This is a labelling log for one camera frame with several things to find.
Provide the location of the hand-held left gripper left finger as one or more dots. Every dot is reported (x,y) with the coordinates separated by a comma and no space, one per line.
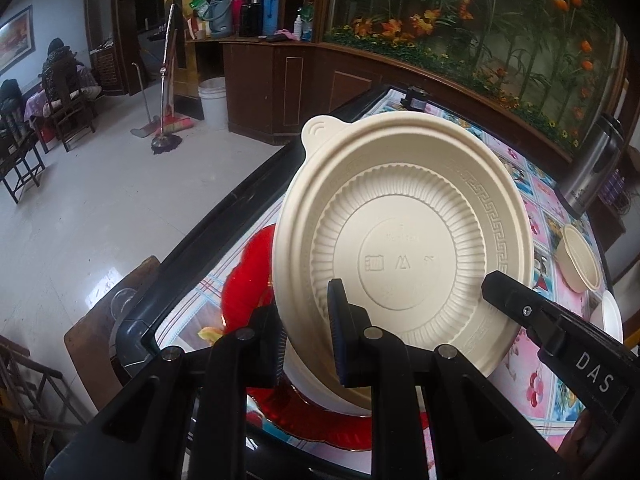
(260,345)

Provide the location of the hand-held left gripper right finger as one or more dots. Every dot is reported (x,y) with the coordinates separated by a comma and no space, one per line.
(340,340)

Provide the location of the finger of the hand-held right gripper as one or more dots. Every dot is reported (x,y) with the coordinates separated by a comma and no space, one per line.
(520,305)

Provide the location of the red scalloped plate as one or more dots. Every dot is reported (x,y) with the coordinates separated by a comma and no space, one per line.
(250,270)

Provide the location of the red plate with sticker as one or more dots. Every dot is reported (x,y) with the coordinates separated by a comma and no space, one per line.
(300,430)

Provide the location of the clear drinking glass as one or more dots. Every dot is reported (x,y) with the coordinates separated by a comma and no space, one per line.
(122,300)

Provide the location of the stainless steel thermos jug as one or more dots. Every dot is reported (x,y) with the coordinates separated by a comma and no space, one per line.
(592,165)

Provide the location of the brown wooden stool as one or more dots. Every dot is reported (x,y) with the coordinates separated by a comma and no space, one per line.
(90,340)

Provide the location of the silver pole black mop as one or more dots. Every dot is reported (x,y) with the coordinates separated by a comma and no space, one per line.
(165,142)

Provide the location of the small dark jar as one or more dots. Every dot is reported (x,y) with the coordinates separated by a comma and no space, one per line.
(415,100)

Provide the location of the red broom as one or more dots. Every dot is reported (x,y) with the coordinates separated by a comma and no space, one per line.
(177,122)

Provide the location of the flat floor mop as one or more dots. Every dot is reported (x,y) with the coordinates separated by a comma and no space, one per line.
(142,130)

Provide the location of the white plastic bucket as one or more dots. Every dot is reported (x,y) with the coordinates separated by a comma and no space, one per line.
(212,102)

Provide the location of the wooden sideboard cabinet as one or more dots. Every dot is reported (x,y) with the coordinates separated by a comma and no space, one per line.
(300,90)

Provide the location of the dark wooden chair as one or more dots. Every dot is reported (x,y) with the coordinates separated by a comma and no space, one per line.
(70,120)
(20,160)

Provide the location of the pink cloth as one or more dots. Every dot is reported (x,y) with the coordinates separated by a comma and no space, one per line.
(287,34)

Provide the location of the small white bottle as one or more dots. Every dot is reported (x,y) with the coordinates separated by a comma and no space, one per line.
(297,27)

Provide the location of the teal bottle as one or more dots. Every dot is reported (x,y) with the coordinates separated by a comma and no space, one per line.
(308,25)

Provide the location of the wicker basket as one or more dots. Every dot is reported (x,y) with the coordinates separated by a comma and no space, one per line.
(107,65)

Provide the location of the red vacuum flask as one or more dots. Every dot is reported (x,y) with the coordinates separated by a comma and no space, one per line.
(238,12)

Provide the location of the grey-blue kettle jug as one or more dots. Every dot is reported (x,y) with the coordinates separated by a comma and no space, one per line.
(220,12)

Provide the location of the black vacuum flask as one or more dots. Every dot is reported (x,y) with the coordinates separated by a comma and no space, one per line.
(252,10)

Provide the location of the blue vacuum flask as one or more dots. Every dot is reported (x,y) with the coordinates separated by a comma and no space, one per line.
(272,7)

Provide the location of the green packet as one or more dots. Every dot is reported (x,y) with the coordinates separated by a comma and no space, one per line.
(202,7)

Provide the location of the framed wall picture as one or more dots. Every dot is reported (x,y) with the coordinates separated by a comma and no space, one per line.
(15,37)

